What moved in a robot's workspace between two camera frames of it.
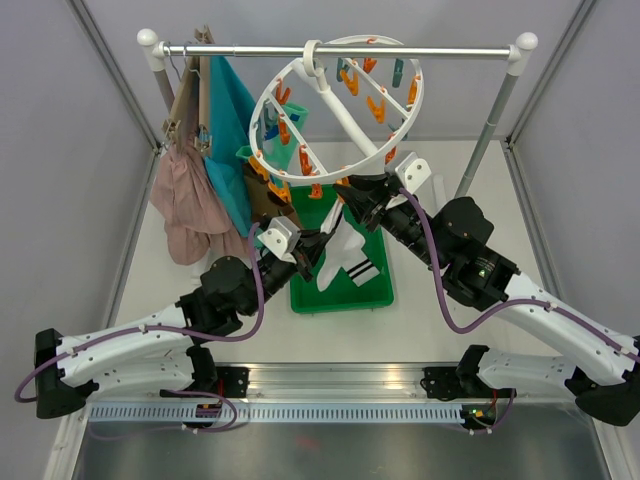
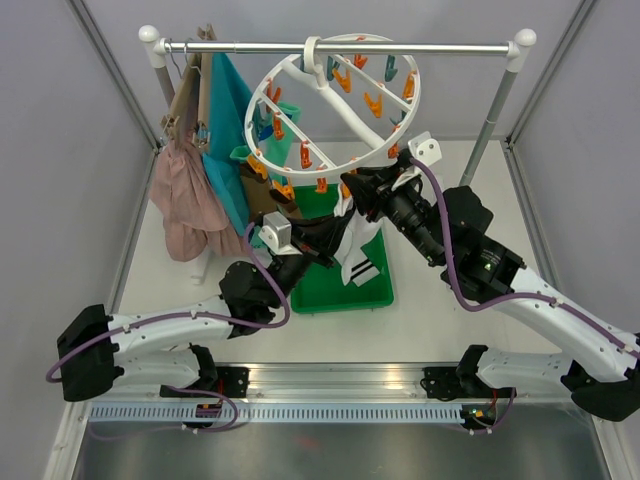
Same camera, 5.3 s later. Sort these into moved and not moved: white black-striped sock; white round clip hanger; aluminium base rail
Moved: white black-striped sock
Not moved: white round clip hanger; aluminium base rail
